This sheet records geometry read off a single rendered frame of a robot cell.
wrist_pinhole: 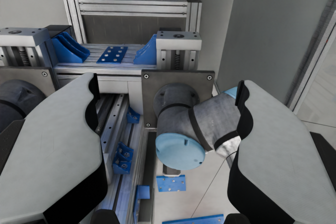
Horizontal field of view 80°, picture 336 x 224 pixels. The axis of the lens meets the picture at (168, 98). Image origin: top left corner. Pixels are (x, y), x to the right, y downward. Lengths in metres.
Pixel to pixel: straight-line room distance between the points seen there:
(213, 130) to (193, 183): 2.41
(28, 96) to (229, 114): 0.58
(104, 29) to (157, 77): 0.92
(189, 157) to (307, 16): 0.60
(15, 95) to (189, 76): 0.50
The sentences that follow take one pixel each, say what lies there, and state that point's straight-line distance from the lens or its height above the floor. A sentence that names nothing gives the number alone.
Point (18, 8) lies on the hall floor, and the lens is 1.94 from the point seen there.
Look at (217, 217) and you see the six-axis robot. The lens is 3.57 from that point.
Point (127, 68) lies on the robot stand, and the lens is 0.73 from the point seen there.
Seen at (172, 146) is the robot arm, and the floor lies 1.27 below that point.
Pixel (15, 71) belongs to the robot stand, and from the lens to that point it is 0.76.
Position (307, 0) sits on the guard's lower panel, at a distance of 0.86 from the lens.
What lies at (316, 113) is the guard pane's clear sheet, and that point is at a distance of 0.76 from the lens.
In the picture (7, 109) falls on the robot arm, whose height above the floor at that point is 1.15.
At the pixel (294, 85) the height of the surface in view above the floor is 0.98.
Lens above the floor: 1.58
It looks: 57 degrees down
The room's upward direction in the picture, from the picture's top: 180 degrees counter-clockwise
